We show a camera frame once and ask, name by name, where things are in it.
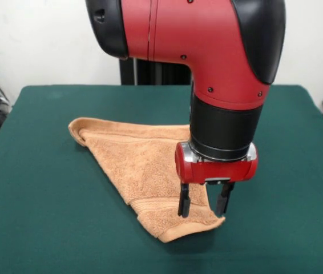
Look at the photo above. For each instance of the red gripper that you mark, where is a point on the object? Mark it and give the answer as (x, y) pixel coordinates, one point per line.
(218, 171)

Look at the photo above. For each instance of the tan terry towel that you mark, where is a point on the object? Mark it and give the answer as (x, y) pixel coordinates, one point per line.
(138, 168)

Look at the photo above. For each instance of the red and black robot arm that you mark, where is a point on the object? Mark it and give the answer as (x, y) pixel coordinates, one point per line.
(201, 42)

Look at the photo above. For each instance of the dark green table cloth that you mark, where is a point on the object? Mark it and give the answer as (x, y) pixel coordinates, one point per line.
(50, 199)

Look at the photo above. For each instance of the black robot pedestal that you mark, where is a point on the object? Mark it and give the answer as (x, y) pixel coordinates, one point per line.
(161, 74)

